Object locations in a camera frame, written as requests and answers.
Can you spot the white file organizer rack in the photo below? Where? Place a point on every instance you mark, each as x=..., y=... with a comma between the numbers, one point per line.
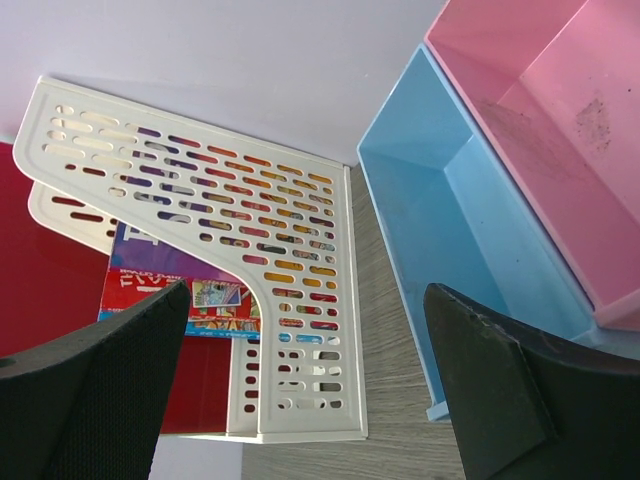
x=278, y=219

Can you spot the pink drawer box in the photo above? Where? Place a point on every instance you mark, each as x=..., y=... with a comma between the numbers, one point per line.
x=554, y=85

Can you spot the light blue drawer box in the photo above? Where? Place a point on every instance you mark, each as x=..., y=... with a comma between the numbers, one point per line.
x=450, y=213

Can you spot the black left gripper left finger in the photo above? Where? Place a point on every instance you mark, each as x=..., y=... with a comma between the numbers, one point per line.
x=91, y=404

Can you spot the red folder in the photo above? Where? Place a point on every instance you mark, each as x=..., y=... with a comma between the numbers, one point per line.
x=52, y=285

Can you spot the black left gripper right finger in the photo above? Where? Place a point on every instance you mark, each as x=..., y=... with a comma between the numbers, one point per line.
x=526, y=404

